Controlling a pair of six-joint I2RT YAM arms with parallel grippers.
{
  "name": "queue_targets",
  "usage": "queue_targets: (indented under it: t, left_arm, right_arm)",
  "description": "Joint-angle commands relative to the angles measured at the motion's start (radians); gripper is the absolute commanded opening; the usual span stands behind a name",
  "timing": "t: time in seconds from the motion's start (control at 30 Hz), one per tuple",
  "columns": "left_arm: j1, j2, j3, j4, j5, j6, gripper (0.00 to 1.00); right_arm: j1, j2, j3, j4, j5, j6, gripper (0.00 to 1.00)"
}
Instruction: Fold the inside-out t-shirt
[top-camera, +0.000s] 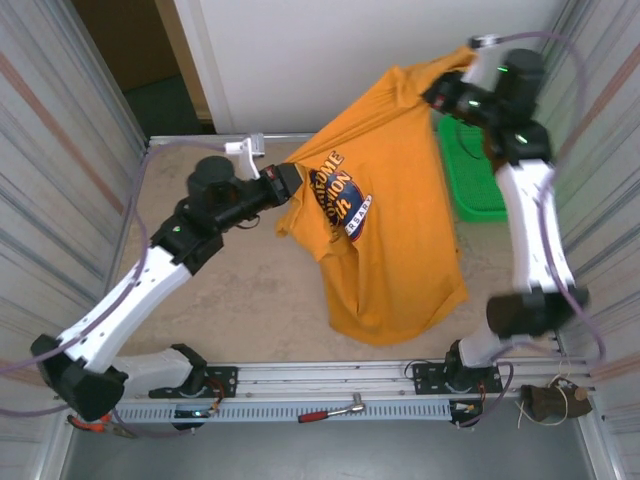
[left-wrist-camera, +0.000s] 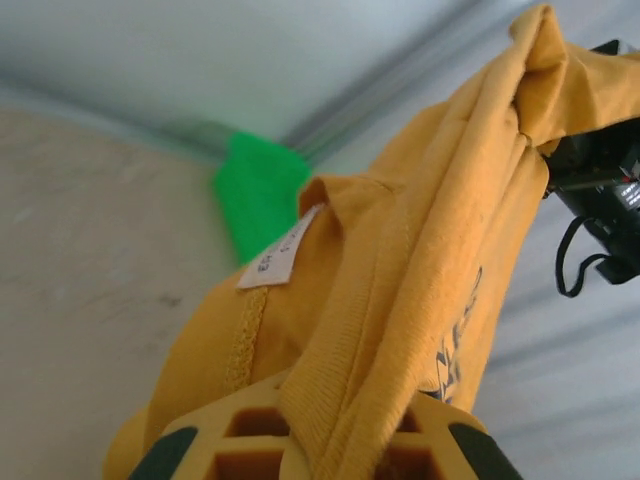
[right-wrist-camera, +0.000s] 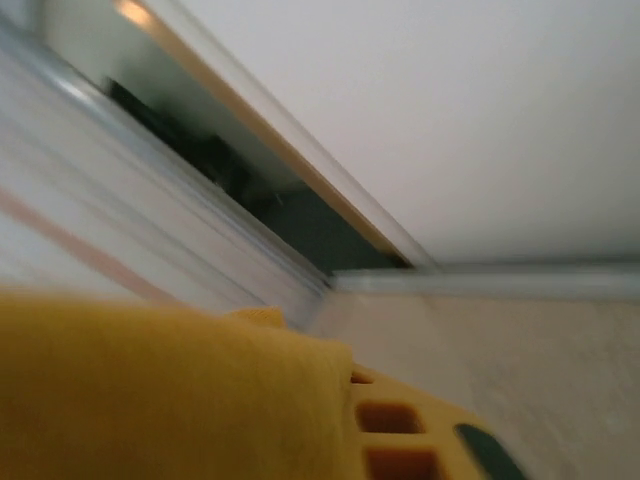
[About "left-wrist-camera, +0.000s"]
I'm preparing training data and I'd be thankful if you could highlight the yellow t-shirt with blue print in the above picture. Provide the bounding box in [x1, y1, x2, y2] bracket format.
[102, 2, 640, 480]

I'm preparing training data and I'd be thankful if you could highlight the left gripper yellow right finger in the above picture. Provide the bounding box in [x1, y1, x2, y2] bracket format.
[394, 392, 526, 480]

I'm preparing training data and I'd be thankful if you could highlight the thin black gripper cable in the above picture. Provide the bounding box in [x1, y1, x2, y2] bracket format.
[553, 214, 612, 297]

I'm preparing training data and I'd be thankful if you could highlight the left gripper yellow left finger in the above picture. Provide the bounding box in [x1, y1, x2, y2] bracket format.
[127, 372, 321, 480]

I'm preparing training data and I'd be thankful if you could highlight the aluminium table frame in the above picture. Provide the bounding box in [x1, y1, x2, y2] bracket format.
[0, 69, 321, 166]

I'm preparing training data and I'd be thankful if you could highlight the green plastic mesh basket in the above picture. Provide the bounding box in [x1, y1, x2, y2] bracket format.
[209, 128, 314, 266]

